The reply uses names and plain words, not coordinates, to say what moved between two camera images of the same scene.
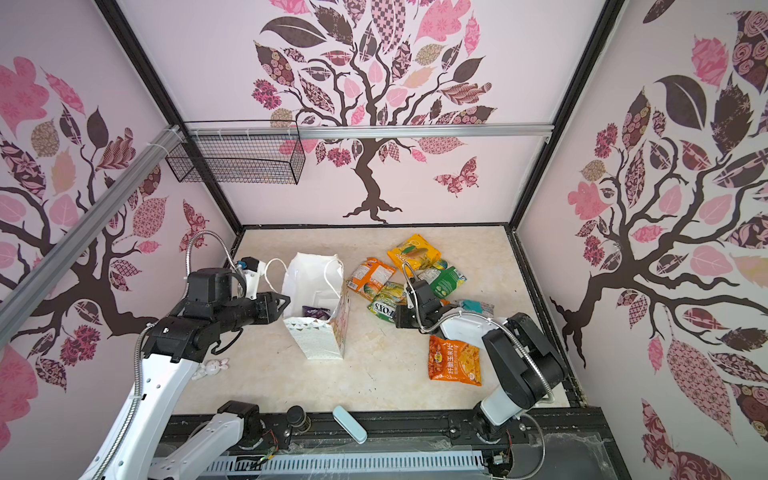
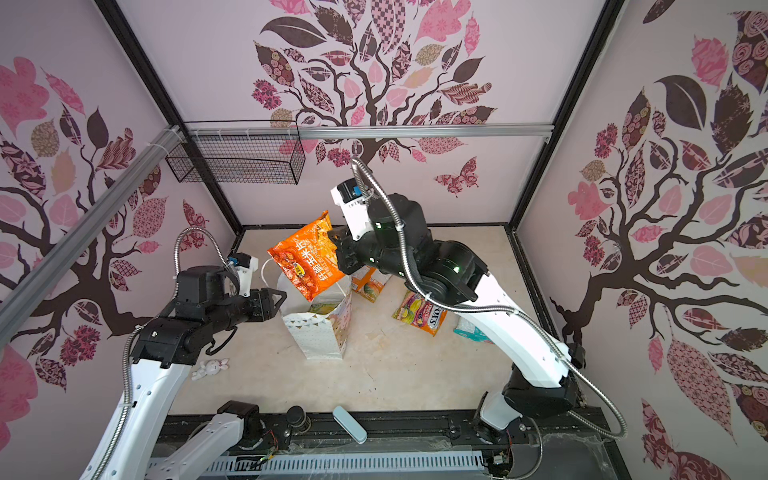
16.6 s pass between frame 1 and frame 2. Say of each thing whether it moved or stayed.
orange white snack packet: stayed
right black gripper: moved
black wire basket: stayed
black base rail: stayed
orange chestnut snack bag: moved
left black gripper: stayed
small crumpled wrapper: stayed
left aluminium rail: stayed
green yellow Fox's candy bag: moved
